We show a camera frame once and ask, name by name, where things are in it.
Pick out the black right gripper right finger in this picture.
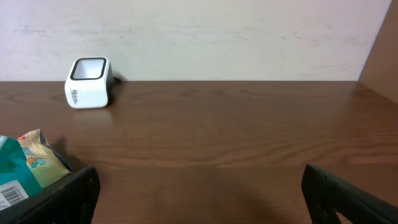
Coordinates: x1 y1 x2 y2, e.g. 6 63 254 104
301 164 397 224

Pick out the white barcode scanner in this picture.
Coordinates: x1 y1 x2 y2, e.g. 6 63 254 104
64 57 114 109

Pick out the yellow snack bag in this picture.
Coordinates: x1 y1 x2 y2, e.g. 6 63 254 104
17 129 71 189

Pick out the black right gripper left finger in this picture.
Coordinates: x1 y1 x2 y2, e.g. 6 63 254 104
1 167 100 224

